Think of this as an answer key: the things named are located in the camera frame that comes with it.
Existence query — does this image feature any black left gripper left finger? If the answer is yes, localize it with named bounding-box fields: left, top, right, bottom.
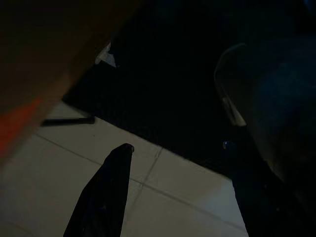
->
left=63, top=142, right=135, bottom=237

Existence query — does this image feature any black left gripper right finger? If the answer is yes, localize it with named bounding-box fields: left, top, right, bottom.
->
left=232, top=144, right=316, bottom=237

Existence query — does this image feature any white paper scrap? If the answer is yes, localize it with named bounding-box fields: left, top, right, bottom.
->
left=95, top=43, right=117, bottom=68

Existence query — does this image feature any light wooden table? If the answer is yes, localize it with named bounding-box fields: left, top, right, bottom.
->
left=0, top=0, right=140, bottom=160

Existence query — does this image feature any black floor mat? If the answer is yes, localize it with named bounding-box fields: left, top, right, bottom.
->
left=61, top=0, right=247, bottom=180

